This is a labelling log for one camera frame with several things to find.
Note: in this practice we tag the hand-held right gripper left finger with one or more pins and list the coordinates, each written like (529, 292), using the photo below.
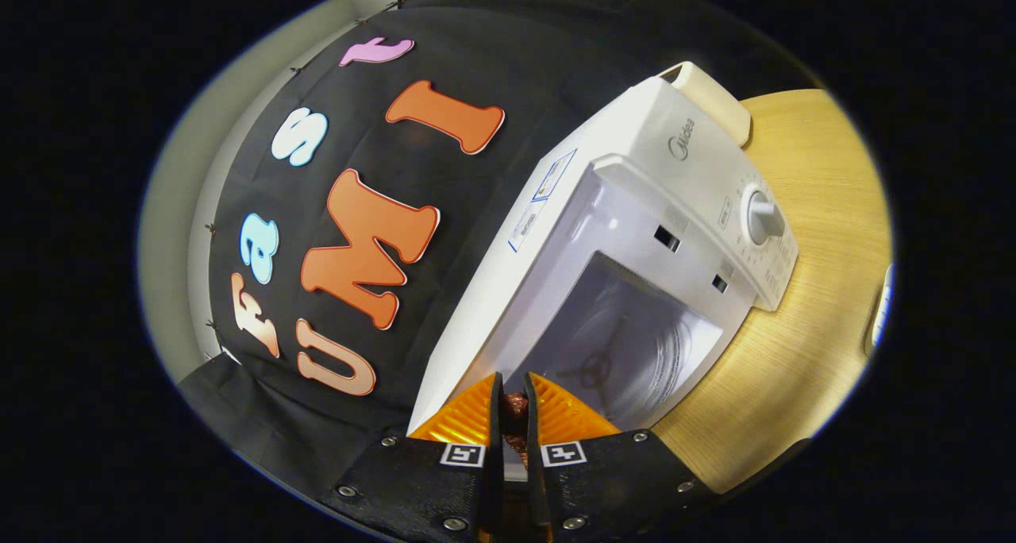
(429, 487)

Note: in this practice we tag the cream toaster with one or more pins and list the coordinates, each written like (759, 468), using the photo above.
(714, 102)

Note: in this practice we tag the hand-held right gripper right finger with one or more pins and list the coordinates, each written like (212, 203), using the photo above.
(619, 479)

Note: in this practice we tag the white rectangular food tray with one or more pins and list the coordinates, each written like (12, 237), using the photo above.
(881, 309)

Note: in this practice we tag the glass turntable plate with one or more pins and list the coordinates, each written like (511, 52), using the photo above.
(659, 352)

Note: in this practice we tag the white microwave oven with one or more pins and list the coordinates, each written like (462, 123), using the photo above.
(635, 178)

